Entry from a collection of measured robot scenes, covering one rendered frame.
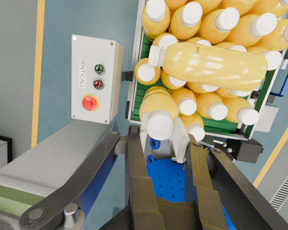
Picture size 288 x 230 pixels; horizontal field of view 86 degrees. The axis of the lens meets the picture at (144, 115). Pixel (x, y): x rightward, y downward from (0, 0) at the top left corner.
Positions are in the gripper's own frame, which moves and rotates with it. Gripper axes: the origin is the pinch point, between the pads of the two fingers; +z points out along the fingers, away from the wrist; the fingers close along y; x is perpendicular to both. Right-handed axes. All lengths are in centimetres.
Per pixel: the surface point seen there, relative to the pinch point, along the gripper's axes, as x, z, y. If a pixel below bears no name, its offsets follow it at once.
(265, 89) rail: 6.3, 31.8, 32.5
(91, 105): -3.4, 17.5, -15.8
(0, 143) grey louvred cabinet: -91, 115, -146
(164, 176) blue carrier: -23.6, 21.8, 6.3
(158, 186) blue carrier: -23.6, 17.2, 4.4
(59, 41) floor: 16, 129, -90
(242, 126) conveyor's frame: -9, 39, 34
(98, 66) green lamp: 5.9, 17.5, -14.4
